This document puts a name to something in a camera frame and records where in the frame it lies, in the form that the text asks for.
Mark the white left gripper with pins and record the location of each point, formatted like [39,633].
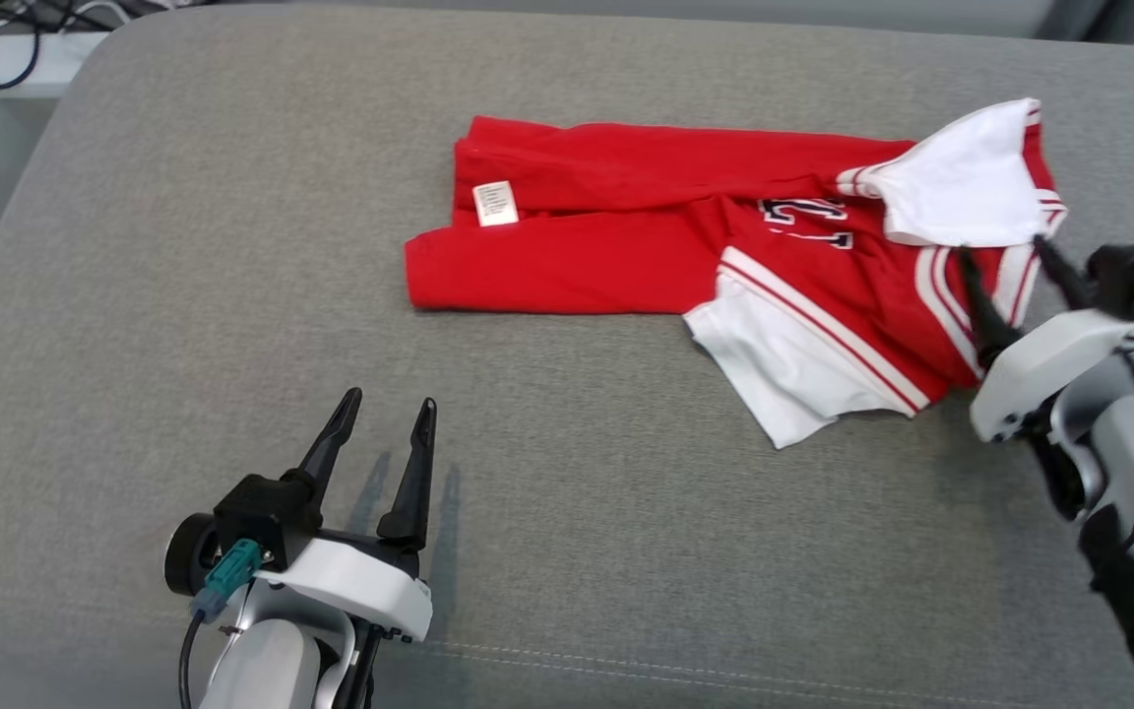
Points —
[370,581]

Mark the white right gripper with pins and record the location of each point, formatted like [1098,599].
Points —
[1049,364]

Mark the red white jersey shirt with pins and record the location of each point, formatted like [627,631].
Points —
[626,246]

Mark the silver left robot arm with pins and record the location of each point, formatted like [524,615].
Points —
[267,660]

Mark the grey fabric sofa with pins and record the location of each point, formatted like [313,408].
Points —
[232,295]

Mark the white power strip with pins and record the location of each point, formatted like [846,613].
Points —
[45,64]

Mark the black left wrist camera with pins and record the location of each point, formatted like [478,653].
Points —
[267,517]

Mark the teal left camera connector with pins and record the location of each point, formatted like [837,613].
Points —
[227,581]

